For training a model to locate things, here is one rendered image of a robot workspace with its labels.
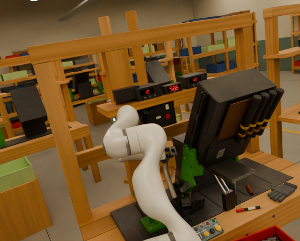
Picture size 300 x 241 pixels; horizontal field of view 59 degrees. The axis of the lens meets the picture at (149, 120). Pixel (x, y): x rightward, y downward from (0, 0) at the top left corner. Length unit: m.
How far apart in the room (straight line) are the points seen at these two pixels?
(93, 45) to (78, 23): 10.22
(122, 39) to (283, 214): 1.34
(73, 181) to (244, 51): 1.46
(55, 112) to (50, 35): 9.94
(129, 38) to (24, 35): 9.75
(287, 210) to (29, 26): 10.62
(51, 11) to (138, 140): 10.81
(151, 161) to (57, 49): 0.88
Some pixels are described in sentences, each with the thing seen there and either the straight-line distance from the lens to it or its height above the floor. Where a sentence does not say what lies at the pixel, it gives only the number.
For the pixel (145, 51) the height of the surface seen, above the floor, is 1.65.
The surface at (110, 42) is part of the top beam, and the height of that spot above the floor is 1.90.
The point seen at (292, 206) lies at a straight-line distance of 1.77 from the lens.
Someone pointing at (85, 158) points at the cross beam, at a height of 1.24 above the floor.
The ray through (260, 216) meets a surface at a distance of 1.60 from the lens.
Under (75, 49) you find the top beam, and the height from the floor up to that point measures 1.89.
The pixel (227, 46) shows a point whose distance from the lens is 7.51.
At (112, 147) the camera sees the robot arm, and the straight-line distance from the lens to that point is 0.92.
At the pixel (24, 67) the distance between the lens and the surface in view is 11.15.
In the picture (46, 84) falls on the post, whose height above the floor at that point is 1.74.
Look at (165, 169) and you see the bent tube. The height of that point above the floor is 1.13.
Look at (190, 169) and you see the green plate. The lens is 1.51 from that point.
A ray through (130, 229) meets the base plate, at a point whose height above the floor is 0.90.
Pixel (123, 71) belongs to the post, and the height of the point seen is 1.72.
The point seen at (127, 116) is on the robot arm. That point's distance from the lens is 1.01.
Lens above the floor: 1.85
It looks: 16 degrees down
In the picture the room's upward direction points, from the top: 10 degrees counter-clockwise
